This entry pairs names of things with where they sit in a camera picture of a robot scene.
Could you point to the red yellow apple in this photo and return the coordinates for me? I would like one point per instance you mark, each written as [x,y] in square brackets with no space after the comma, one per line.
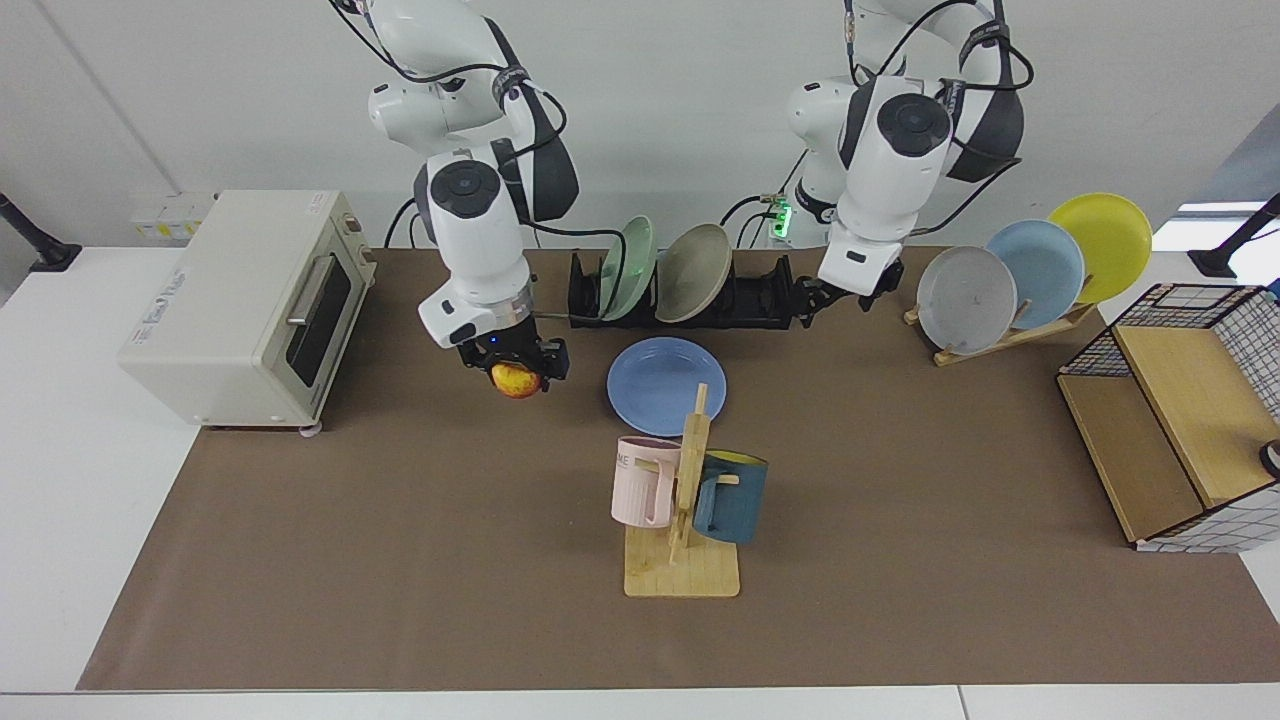
[515,383]

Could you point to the black dish rack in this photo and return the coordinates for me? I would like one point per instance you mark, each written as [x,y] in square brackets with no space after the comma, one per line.
[760,300]

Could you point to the grey plate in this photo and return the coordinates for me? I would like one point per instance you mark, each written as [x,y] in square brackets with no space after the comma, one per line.
[965,300]

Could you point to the beige plate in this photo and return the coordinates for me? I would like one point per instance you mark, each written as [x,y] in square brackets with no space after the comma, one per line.
[692,272]

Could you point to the pale green plate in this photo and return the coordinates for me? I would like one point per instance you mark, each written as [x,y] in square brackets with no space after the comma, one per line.
[628,268]

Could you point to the light blue plate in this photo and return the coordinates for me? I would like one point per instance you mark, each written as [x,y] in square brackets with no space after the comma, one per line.
[1045,265]

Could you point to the wooden plate rack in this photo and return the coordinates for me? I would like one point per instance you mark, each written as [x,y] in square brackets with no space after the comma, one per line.
[1040,328]

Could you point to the yellow plate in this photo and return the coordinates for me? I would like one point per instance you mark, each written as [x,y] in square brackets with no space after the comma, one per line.
[1110,240]

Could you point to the pink cup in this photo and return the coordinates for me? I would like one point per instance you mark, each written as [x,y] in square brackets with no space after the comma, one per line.
[640,485]

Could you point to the brown table cloth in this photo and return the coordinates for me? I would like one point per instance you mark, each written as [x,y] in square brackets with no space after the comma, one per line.
[500,580]

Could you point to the dark blue cup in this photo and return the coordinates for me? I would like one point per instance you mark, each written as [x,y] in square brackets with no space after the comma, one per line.
[740,500]

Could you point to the wooden cup stand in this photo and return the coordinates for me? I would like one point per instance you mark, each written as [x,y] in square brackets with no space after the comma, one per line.
[690,570]

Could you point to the pale toaster oven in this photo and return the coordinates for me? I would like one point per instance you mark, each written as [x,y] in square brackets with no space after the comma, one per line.
[220,330]

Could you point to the black clamp stand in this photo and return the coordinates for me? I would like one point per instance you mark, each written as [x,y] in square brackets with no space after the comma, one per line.
[45,250]
[1220,262]

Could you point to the white wall socket box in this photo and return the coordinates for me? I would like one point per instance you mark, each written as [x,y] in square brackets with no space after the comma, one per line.
[165,215]

